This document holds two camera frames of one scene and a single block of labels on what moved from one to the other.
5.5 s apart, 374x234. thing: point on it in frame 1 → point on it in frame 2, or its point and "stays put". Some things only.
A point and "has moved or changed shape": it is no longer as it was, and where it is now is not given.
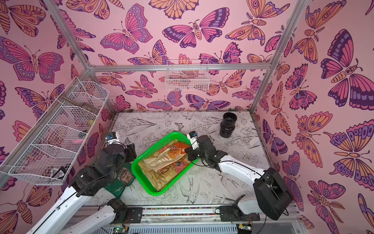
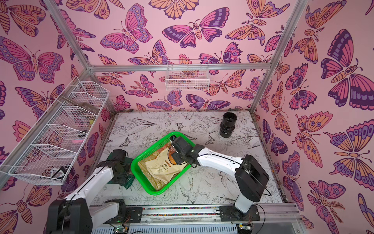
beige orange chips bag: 166,153 has moved or changed shape
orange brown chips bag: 162,177 → 163,148
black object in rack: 58,171 stays put
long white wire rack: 48,155 stays put
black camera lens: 228,125 stays put
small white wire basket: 187,75 stays put
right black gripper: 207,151 → 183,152
